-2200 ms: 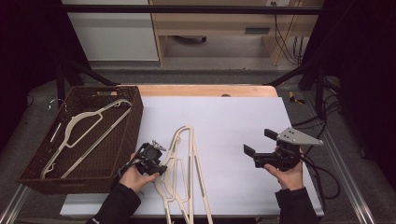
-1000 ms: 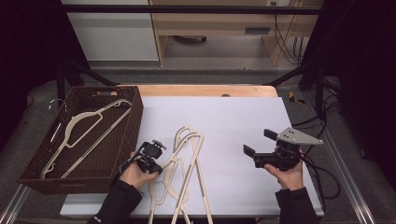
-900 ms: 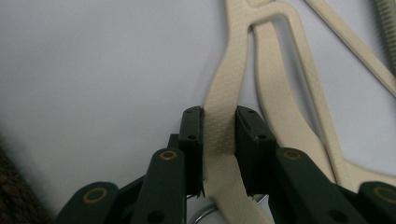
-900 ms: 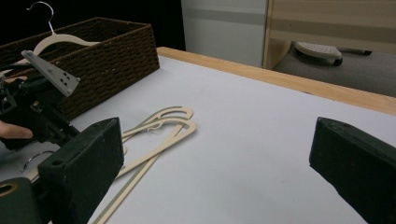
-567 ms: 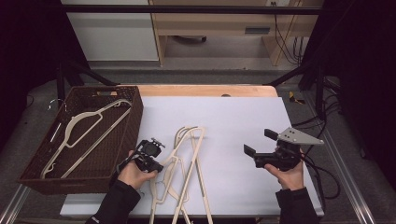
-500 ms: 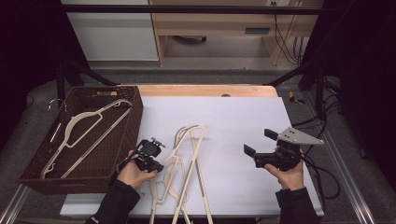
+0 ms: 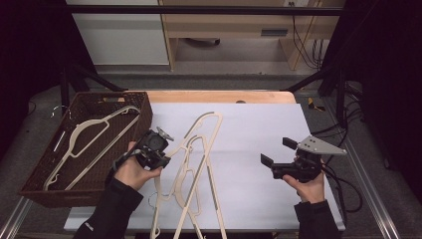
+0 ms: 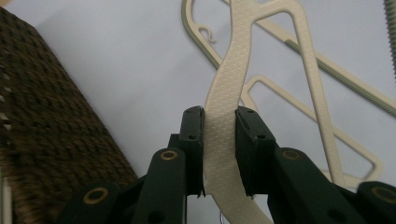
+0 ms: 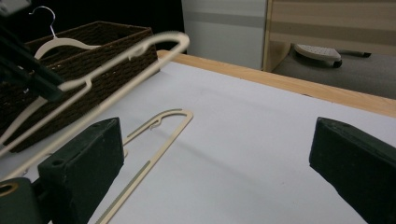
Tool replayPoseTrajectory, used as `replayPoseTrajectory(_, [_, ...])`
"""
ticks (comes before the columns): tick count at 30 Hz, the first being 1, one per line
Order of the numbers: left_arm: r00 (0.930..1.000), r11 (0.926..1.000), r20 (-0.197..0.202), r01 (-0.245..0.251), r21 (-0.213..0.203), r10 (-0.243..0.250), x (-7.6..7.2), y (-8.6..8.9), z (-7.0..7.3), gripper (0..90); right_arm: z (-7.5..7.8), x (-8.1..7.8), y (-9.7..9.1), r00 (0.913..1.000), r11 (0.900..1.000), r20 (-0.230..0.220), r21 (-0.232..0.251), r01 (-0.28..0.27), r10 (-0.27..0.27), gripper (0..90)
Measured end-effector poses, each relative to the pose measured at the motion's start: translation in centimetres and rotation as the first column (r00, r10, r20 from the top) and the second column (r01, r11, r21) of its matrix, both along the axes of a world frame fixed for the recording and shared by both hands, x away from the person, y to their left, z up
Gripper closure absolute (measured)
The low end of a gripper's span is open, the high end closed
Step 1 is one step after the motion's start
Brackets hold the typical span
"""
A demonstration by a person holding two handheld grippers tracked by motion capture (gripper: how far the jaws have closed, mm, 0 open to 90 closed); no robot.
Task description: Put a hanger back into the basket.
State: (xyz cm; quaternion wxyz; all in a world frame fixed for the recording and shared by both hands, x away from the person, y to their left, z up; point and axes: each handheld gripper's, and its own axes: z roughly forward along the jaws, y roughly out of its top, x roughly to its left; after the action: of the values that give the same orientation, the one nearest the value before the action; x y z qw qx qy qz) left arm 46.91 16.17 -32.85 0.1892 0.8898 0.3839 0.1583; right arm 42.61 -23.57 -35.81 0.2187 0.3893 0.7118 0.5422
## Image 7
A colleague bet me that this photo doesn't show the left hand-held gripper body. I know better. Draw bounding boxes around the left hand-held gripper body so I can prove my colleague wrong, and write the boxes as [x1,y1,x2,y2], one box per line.
[135,126,175,170]

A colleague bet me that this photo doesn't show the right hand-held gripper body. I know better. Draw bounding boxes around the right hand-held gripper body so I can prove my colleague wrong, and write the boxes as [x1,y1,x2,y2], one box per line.
[271,134,348,183]

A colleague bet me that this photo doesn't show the beige hanger with metal hook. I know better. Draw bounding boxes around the beige hanger with metal hook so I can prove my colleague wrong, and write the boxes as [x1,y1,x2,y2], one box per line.
[43,105,142,192]
[147,133,229,239]
[149,111,224,239]

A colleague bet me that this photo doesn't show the brown woven basket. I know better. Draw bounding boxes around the brown woven basket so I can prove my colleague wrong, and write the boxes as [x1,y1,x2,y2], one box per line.
[18,91,154,208]

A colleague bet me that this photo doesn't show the person's left hand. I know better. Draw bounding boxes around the person's left hand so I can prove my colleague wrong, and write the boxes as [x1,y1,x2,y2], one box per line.
[113,140,164,192]

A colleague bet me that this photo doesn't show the person's right hand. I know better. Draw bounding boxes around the person's right hand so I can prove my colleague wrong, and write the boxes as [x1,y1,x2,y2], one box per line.
[282,158,326,204]

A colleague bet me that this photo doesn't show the white paper sheet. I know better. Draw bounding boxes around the white paper sheet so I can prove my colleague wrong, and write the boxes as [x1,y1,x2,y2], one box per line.
[63,102,346,232]

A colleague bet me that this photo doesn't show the yellow and black tool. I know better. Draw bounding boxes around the yellow and black tool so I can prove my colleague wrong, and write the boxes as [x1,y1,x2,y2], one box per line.
[307,97,326,113]

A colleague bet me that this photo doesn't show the white cabinet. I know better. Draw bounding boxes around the white cabinet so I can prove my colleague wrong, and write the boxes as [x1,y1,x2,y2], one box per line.
[64,0,170,66]

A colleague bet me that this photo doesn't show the light wooden desk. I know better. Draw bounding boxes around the light wooden desk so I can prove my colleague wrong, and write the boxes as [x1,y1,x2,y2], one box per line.
[158,0,346,72]

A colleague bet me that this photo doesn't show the grey gripper strap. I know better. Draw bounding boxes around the grey gripper strap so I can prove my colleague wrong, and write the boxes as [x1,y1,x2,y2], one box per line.
[112,148,142,172]

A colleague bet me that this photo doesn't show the black floor cables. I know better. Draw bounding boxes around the black floor cables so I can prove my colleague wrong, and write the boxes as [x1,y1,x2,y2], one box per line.
[311,81,366,142]

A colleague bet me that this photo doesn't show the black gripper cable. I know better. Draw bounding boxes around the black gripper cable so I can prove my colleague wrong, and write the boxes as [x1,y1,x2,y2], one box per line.
[321,163,363,227]

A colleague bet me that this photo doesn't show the black diagonal frame strut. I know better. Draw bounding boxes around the black diagonal frame strut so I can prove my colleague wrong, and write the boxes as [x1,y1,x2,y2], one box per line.
[60,64,127,115]
[284,64,347,127]

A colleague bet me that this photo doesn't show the aluminium rail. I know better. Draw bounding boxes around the aluminium rail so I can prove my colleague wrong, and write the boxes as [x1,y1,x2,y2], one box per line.
[0,197,33,239]
[343,138,403,239]

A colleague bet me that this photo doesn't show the black hanging cables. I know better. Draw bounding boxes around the black hanging cables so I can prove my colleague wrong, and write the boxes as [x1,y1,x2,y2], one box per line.
[291,14,325,71]

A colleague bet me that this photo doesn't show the black horizontal frame bar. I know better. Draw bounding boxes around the black horizontal frame bar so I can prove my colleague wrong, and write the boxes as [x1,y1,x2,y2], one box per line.
[64,4,344,16]

